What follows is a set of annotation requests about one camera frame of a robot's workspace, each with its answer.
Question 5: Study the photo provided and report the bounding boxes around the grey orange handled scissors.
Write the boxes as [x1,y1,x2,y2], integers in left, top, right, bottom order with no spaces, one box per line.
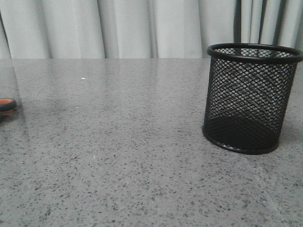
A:
[0,98,17,122]

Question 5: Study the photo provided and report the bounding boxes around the black mesh pen bucket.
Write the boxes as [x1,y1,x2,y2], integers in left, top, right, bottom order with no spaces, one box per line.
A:
[202,43,303,155]

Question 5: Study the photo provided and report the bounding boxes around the grey pleated curtain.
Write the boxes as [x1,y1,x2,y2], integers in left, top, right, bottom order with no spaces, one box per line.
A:
[0,0,303,59]

